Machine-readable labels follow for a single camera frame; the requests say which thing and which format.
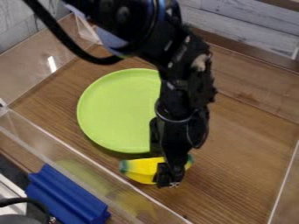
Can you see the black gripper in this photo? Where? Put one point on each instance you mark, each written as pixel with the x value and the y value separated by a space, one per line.
pixel 173 138

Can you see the yellow toy banana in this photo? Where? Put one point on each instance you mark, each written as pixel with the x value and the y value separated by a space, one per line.
pixel 142 170

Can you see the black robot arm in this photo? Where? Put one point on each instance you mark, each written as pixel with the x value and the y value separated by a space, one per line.
pixel 146 28

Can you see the green round plate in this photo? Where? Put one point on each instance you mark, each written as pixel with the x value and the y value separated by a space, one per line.
pixel 117 107

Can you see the blue plastic clamp block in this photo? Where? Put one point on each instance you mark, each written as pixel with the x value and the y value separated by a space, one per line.
pixel 70 202

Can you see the clear acrylic front wall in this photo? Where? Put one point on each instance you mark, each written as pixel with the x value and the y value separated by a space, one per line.
pixel 33 148

